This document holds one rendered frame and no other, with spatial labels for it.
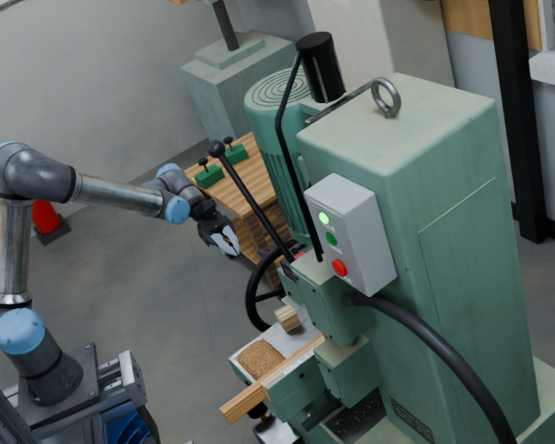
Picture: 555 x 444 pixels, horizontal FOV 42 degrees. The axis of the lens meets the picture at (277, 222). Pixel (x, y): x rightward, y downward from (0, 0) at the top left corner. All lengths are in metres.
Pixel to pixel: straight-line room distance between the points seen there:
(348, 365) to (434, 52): 1.87
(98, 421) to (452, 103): 1.31
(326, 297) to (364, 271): 0.15
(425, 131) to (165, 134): 3.68
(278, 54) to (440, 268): 2.74
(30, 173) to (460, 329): 1.07
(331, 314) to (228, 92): 2.54
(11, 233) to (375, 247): 1.13
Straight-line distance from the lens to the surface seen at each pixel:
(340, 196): 1.02
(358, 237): 1.02
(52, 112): 4.38
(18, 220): 1.94
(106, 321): 3.58
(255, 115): 1.29
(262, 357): 1.63
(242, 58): 3.80
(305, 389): 1.59
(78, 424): 2.04
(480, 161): 1.10
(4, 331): 1.92
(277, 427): 1.90
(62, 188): 1.80
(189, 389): 3.02
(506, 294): 1.27
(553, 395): 1.60
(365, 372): 1.40
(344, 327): 1.24
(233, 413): 1.56
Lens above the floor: 2.04
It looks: 34 degrees down
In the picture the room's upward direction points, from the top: 21 degrees counter-clockwise
